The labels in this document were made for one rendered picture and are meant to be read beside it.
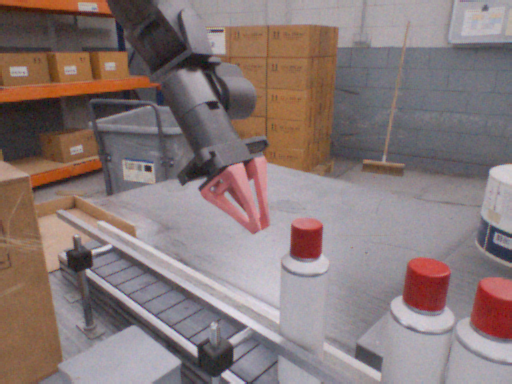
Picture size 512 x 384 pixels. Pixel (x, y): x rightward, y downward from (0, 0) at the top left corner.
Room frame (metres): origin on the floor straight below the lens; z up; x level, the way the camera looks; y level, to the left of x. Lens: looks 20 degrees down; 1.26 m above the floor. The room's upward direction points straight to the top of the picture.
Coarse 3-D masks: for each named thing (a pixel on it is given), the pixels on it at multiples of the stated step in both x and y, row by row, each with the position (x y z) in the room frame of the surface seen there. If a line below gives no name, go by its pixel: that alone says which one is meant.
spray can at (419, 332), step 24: (408, 264) 0.31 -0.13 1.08; (432, 264) 0.31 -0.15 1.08; (408, 288) 0.30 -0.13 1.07; (432, 288) 0.29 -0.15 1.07; (408, 312) 0.30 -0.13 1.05; (432, 312) 0.29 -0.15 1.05; (408, 336) 0.29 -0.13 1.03; (432, 336) 0.28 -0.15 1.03; (384, 360) 0.31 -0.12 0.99; (408, 360) 0.29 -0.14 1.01; (432, 360) 0.28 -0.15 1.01
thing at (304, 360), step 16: (80, 224) 0.67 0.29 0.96; (96, 240) 0.63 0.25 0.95; (112, 240) 0.61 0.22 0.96; (128, 256) 0.56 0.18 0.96; (144, 256) 0.55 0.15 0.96; (160, 272) 0.51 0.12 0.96; (176, 288) 0.48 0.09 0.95; (192, 288) 0.47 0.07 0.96; (208, 304) 0.44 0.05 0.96; (224, 304) 0.43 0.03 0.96; (224, 320) 0.42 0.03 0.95; (240, 320) 0.40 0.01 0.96; (256, 336) 0.38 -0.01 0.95; (272, 336) 0.37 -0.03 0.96; (288, 352) 0.35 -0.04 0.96; (304, 352) 0.35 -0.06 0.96; (304, 368) 0.34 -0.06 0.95; (320, 368) 0.33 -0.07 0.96
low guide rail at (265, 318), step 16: (128, 240) 0.71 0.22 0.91; (160, 256) 0.64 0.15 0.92; (176, 272) 0.61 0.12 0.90; (192, 272) 0.59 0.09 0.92; (208, 288) 0.55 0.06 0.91; (224, 288) 0.54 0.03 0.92; (240, 304) 0.51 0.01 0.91; (256, 320) 0.48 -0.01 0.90; (272, 320) 0.47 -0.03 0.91; (336, 352) 0.40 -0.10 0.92; (336, 368) 0.40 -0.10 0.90; (352, 368) 0.38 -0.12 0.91; (368, 368) 0.38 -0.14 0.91
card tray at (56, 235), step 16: (48, 208) 1.03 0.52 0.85; (64, 208) 1.05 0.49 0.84; (80, 208) 1.06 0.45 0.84; (96, 208) 0.99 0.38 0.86; (48, 224) 0.96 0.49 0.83; (64, 224) 0.96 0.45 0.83; (96, 224) 0.96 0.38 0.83; (112, 224) 0.94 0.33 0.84; (128, 224) 0.89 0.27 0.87; (48, 240) 0.87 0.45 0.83; (64, 240) 0.87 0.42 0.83; (48, 256) 0.79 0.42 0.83; (48, 272) 0.73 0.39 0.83
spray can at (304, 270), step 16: (304, 224) 0.39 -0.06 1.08; (320, 224) 0.39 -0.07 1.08; (304, 240) 0.38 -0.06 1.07; (320, 240) 0.39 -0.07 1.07; (288, 256) 0.39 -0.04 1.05; (304, 256) 0.38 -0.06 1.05; (320, 256) 0.39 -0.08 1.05; (288, 272) 0.38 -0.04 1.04; (304, 272) 0.37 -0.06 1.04; (320, 272) 0.37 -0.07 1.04; (288, 288) 0.38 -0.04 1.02; (304, 288) 0.37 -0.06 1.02; (320, 288) 0.37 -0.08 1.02; (288, 304) 0.38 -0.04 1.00; (304, 304) 0.37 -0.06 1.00; (320, 304) 0.38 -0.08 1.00; (288, 320) 0.38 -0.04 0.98; (304, 320) 0.37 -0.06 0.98; (320, 320) 0.38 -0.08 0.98; (288, 336) 0.38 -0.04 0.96; (304, 336) 0.37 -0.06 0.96; (320, 336) 0.38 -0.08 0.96; (320, 352) 0.38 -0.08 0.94; (288, 368) 0.38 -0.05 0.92
